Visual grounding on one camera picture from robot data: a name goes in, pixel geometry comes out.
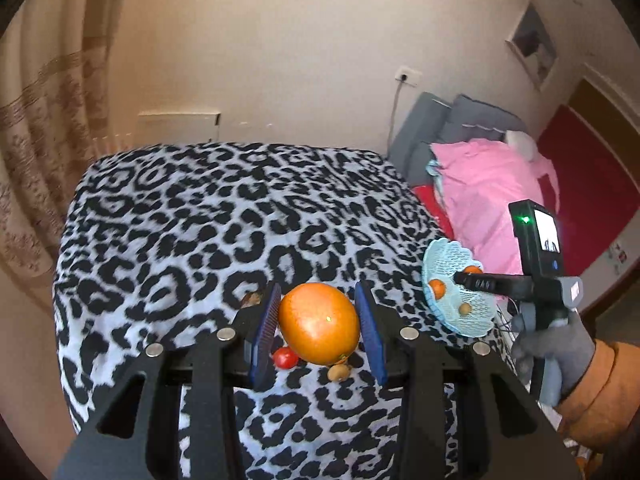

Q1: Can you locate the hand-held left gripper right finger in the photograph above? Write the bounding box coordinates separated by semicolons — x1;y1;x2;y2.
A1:
354;280;583;480

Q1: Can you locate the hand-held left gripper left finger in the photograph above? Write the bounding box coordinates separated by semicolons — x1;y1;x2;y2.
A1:
52;282;283;480

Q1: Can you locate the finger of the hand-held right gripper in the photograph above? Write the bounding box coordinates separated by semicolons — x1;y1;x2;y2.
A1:
452;270;533;303

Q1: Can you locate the small red tomato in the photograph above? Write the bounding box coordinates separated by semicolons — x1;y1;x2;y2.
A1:
271;347;299;371

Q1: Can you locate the light blue plastic basket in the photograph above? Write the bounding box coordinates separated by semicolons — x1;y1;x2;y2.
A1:
421;239;498;337

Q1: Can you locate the large orange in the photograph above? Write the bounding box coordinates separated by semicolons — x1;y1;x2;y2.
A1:
278;283;361;367

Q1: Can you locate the person's right forearm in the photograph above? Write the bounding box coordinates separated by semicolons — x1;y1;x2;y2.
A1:
555;340;640;456

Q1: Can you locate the person's right hand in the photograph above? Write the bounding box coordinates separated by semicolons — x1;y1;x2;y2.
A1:
510;307;597;403

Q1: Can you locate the red padded panel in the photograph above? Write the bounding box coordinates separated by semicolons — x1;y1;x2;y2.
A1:
537;105;640;273

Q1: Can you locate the pink blanket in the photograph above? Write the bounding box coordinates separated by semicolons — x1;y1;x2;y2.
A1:
431;139;561;276

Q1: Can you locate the white fluffy pillow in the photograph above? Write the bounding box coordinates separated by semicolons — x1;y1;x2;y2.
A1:
505;130;538;161

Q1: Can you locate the light blue cloth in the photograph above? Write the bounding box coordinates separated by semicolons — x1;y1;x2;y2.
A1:
426;159;451;201

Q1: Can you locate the leopard print tablecloth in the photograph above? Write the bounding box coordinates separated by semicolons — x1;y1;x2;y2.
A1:
54;141;521;480

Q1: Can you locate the grey sofa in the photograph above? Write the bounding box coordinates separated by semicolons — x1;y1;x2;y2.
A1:
389;92;528;186

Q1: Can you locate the beige patterned curtain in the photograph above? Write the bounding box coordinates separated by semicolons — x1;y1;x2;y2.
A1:
0;0;133;281

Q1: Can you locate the brown wooden frame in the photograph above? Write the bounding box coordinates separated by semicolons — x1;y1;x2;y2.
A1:
567;62;640;311

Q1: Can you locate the thin power cable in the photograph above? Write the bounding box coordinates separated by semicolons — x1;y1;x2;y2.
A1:
387;80;403;148

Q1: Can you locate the framed wall picture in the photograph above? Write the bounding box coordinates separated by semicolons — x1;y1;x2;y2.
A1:
506;2;560;92

